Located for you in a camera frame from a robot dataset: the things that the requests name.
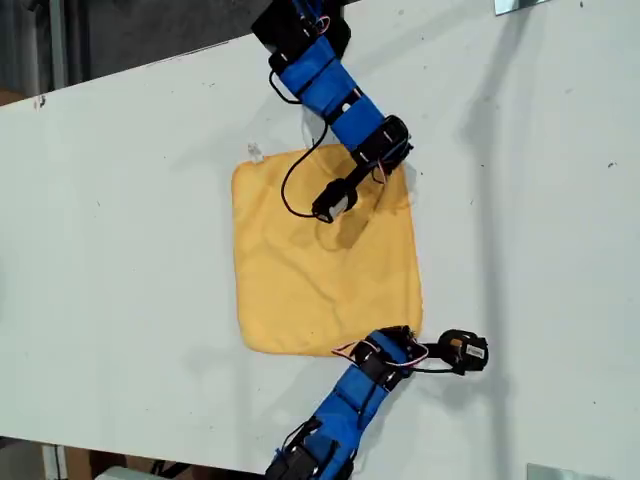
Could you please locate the yellow square towel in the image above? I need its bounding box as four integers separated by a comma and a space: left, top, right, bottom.
230, 142, 425, 358

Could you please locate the brown cardboard box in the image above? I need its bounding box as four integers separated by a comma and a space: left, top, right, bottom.
64, 446, 157, 480

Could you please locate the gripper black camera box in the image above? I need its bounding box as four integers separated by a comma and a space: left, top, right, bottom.
311, 176, 359, 225
437, 328, 490, 376

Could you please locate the steel bracket plate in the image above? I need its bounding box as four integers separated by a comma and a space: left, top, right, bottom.
492, 0, 551, 17

